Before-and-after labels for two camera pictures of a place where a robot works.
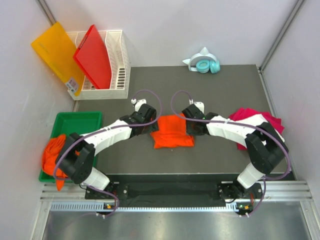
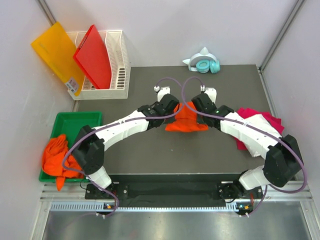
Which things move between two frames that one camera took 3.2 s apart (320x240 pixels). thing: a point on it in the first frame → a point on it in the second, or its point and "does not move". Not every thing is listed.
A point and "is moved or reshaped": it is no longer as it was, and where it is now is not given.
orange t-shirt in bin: (50, 151) does not move
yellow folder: (55, 48) does not move
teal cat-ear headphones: (203, 62) does not move
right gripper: (190, 131) → (199, 119)
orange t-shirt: (171, 133) is moved or reshaped
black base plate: (121, 190) does not move
